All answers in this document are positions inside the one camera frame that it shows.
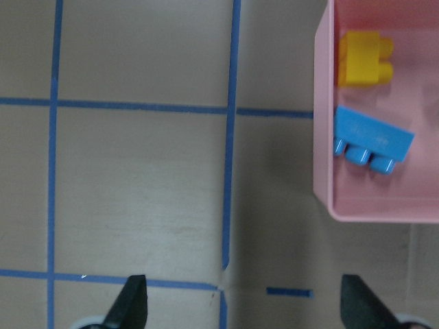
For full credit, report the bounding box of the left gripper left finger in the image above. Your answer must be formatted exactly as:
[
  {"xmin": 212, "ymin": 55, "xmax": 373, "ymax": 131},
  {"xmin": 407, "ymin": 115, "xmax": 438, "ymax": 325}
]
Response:
[{"xmin": 102, "ymin": 275, "xmax": 147, "ymax": 329}]

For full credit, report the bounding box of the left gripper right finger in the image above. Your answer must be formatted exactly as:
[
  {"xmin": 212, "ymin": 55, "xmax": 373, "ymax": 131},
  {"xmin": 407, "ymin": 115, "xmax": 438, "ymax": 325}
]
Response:
[{"xmin": 340, "ymin": 274, "xmax": 401, "ymax": 329}]

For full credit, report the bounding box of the blue toy block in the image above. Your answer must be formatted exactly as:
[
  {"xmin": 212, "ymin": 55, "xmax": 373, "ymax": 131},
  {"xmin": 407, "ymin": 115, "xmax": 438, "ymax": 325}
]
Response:
[{"xmin": 333, "ymin": 106, "xmax": 415, "ymax": 175}]

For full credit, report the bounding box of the yellow toy block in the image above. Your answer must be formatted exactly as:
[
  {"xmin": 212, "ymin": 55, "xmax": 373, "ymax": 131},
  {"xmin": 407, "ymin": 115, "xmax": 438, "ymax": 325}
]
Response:
[{"xmin": 337, "ymin": 30, "xmax": 394, "ymax": 87}]

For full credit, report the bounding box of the pink plastic box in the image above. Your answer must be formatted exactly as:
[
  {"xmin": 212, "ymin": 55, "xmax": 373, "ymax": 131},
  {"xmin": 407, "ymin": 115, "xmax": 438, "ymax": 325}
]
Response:
[{"xmin": 313, "ymin": 1, "xmax": 438, "ymax": 223}]

